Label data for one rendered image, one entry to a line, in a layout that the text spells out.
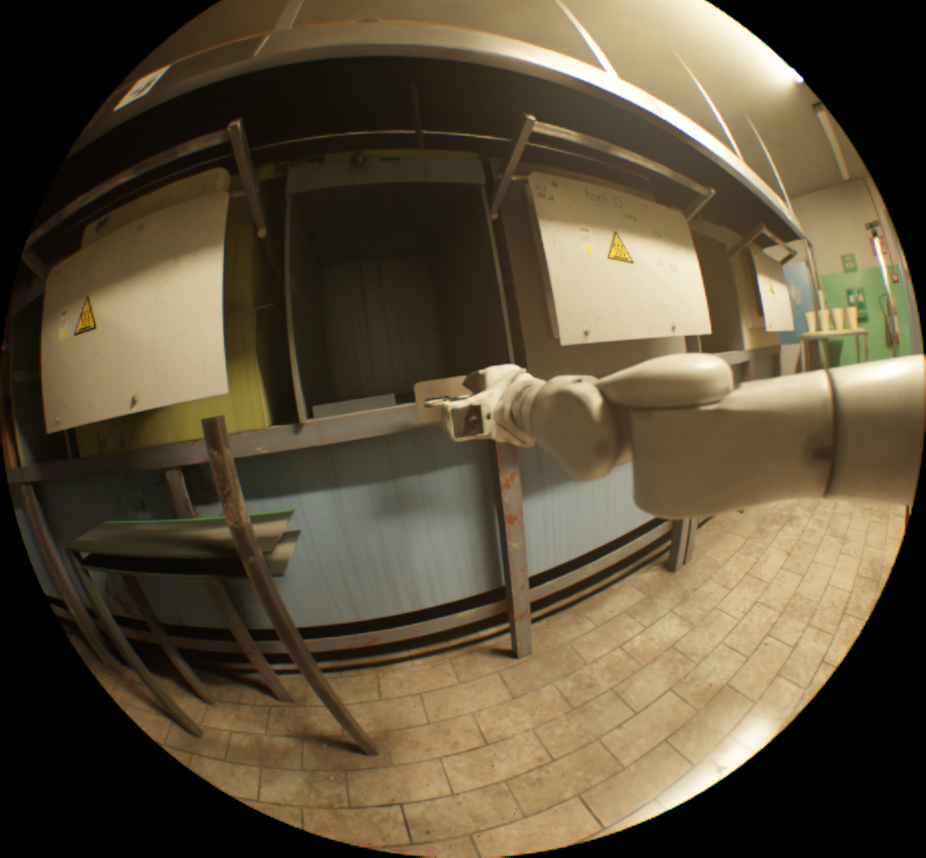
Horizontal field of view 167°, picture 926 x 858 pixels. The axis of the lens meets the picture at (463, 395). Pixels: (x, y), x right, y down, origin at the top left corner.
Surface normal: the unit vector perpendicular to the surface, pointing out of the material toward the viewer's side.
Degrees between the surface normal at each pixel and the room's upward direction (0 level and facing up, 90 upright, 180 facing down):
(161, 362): 90
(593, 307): 90
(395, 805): 0
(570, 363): 90
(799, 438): 81
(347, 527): 90
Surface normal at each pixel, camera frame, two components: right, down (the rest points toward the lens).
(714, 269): -0.95, 0.15
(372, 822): -0.14, -0.99
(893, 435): -0.86, -0.14
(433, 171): 0.29, 0.03
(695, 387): -0.35, 0.11
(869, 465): -0.84, 0.24
